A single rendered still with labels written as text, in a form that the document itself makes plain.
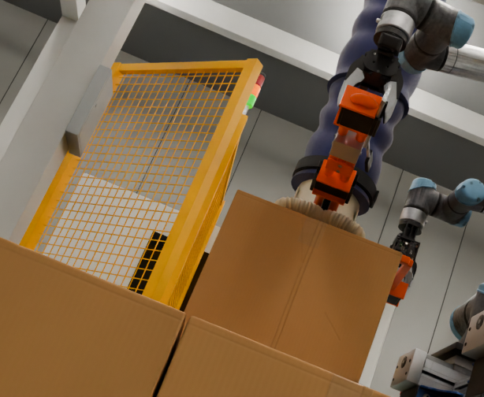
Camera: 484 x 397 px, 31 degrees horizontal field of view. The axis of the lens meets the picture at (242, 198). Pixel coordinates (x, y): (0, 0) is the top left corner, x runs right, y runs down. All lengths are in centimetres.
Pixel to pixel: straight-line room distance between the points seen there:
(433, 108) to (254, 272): 894
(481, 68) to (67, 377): 138
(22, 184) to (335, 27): 752
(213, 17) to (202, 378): 977
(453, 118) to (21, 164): 814
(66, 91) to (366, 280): 168
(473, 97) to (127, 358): 986
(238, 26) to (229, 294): 885
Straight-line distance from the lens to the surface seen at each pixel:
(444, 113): 1080
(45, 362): 98
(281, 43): 1063
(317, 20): 1034
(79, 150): 331
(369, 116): 173
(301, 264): 194
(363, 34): 250
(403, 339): 1193
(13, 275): 101
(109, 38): 340
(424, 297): 1217
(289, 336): 189
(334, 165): 197
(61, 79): 332
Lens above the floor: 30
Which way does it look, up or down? 22 degrees up
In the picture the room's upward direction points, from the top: 23 degrees clockwise
